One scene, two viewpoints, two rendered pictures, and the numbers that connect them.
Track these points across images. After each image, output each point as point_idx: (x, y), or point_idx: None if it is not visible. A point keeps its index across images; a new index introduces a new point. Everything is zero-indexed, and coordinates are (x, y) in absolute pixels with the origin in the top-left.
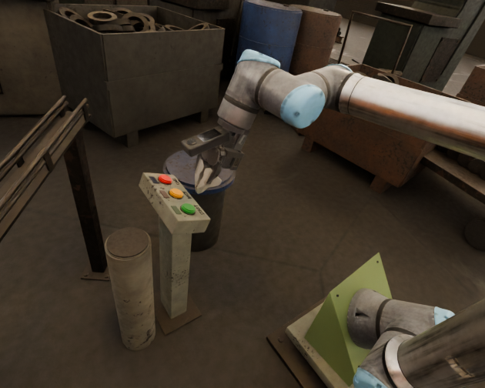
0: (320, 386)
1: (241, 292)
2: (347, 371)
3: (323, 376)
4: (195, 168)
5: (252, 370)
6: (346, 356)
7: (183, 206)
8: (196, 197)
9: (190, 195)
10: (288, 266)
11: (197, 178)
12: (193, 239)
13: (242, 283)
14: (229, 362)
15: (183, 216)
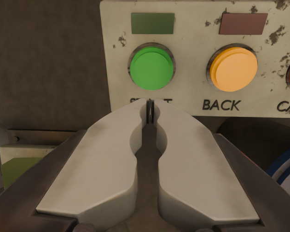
0: (42, 142)
1: (147, 140)
2: (10, 164)
3: (31, 147)
4: (231, 142)
5: (81, 105)
6: (5, 171)
7: (154, 52)
8: (271, 162)
9: (219, 115)
10: (146, 199)
11: (166, 118)
12: (229, 131)
13: (155, 147)
14: (97, 91)
15: (119, 33)
